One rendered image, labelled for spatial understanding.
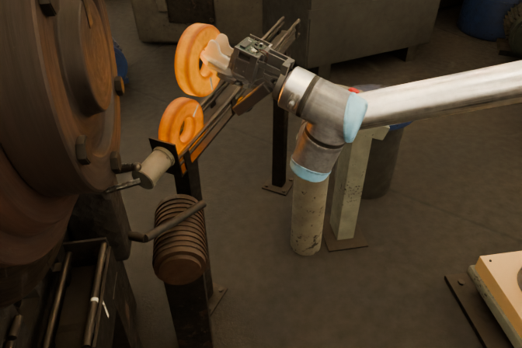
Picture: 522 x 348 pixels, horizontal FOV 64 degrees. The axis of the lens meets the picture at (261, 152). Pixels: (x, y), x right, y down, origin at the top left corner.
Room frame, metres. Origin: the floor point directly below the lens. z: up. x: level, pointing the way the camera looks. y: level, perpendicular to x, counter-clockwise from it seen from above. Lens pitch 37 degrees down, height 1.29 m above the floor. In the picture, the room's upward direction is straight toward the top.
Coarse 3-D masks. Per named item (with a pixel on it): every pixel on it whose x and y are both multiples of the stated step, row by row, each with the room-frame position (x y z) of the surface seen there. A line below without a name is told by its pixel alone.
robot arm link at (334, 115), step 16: (320, 80) 0.73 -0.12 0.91; (304, 96) 0.70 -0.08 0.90; (320, 96) 0.70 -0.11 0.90; (336, 96) 0.70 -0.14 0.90; (352, 96) 0.70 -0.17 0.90; (304, 112) 0.70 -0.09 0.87; (320, 112) 0.68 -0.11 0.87; (336, 112) 0.67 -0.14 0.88; (352, 112) 0.67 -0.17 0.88; (320, 128) 0.68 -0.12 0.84; (336, 128) 0.67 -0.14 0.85; (352, 128) 0.66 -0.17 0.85; (336, 144) 0.68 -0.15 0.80
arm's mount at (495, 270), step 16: (480, 256) 0.90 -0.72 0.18; (496, 256) 0.90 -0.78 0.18; (512, 256) 0.90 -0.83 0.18; (480, 272) 0.87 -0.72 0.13; (496, 272) 0.84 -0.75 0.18; (512, 272) 0.84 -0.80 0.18; (496, 288) 0.79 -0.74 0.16; (512, 288) 0.78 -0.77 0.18; (512, 304) 0.72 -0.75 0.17; (512, 320) 0.70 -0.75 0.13
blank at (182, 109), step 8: (176, 104) 0.87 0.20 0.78; (184, 104) 0.88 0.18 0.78; (192, 104) 0.90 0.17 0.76; (168, 112) 0.85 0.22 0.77; (176, 112) 0.85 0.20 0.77; (184, 112) 0.87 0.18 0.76; (192, 112) 0.90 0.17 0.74; (200, 112) 0.93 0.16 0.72; (168, 120) 0.83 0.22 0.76; (176, 120) 0.84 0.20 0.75; (184, 120) 0.92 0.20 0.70; (192, 120) 0.90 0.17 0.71; (200, 120) 0.93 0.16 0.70; (160, 128) 0.83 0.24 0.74; (168, 128) 0.82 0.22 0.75; (176, 128) 0.84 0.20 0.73; (184, 128) 0.91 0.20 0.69; (192, 128) 0.90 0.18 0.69; (200, 128) 0.93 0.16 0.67; (160, 136) 0.82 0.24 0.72; (168, 136) 0.81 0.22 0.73; (176, 136) 0.83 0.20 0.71; (184, 136) 0.89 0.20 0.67; (192, 136) 0.89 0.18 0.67; (176, 144) 0.83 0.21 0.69; (184, 144) 0.86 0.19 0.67
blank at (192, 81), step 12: (192, 24) 0.86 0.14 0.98; (204, 24) 0.86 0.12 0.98; (192, 36) 0.81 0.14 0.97; (204, 36) 0.84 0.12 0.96; (216, 36) 0.88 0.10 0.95; (180, 48) 0.80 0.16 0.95; (192, 48) 0.80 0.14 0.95; (180, 60) 0.78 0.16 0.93; (192, 60) 0.79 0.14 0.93; (180, 72) 0.78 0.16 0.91; (192, 72) 0.78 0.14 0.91; (204, 72) 0.85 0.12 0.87; (180, 84) 0.78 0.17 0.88; (192, 84) 0.78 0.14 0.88; (204, 84) 0.82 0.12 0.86; (216, 84) 0.86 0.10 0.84
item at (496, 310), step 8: (472, 272) 0.89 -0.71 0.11; (472, 280) 0.87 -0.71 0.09; (480, 280) 0.85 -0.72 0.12; (480, 288) 0.83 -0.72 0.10; (488, 296) 0.79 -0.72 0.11; (488, 304) 0.78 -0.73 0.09; (496, 304) 0.76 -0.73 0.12; (496, 312) 0.74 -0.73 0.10; (504, 320) 0.71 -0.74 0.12; (504, 328) 0.70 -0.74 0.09; (512, 328) 0.68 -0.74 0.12; (512, 336) 0.66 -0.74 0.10; (512, 344) 0.65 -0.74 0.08; (520, 344) 0.63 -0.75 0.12
